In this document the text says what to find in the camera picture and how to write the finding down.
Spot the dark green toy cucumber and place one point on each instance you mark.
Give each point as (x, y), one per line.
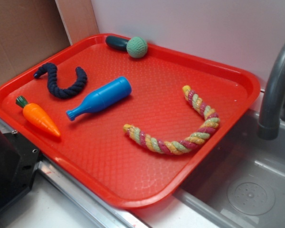
(116, 43)

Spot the grey plastic sink basin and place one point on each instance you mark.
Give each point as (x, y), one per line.
(241, 182)

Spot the brown cardboard panel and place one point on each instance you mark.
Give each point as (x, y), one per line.
(30, 32)

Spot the grey toy faucet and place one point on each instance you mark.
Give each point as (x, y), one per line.
(273, 104)

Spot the orange toy carrot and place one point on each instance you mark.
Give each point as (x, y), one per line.
(37, 116)

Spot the red plastic tray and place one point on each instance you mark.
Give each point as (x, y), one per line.
(94, 149)

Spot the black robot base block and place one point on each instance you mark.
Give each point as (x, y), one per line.
(18, 164)

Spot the blue plastic toy bottle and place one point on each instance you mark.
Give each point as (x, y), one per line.
(102, 98)

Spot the green dimpled ball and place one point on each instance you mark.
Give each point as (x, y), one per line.
(137, 47)

